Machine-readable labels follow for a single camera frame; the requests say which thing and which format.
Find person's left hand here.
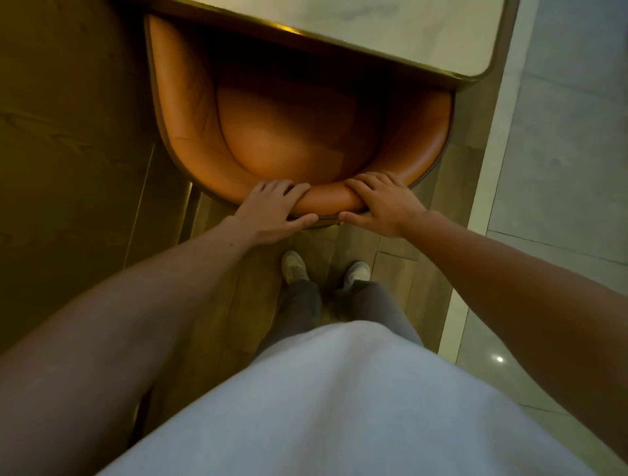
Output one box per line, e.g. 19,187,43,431
230,179,320,246

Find light grey shoe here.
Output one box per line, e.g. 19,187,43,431
281,250,311,285
341,261,372,291

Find marble table with gold edge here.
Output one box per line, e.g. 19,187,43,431
147,0,521,92

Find orange leather tub chair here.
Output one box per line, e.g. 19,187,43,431
144,12,456,230

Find grey trousers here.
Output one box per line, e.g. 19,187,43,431
252,279,426,357

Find person's right hand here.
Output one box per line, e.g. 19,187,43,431
338,171,430,240

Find white shirt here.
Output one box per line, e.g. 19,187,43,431
97,321,598,476

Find person's right forearm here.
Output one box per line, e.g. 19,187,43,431
402,210,628,463

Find light grey right shoe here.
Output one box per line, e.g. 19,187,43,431
341,261,372,291

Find person's left forearm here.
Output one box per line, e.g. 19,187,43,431
0,216,252,476

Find light grey left shoe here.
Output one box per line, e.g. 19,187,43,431
281,250,311,285

